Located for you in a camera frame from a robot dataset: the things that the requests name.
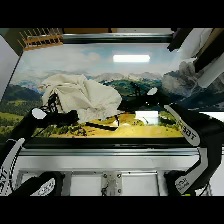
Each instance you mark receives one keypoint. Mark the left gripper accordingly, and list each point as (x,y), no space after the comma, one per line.
(70,117)

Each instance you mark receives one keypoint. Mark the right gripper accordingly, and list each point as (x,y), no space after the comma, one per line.
(129,104)

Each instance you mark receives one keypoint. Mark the cream pants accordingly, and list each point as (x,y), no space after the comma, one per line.
(86,95)

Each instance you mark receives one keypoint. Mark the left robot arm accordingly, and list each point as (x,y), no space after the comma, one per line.
(20,128)

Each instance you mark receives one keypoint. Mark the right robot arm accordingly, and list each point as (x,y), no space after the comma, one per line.
(203,133)

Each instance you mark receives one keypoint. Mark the brown clothes hanger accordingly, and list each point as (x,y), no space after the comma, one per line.
(43,40)

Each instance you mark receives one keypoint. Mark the black garment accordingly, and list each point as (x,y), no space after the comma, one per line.
(178,38)

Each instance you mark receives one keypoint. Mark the white garment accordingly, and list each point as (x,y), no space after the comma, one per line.
(196,41)

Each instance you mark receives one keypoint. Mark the dark brown garment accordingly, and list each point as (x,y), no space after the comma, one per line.
(210,53)

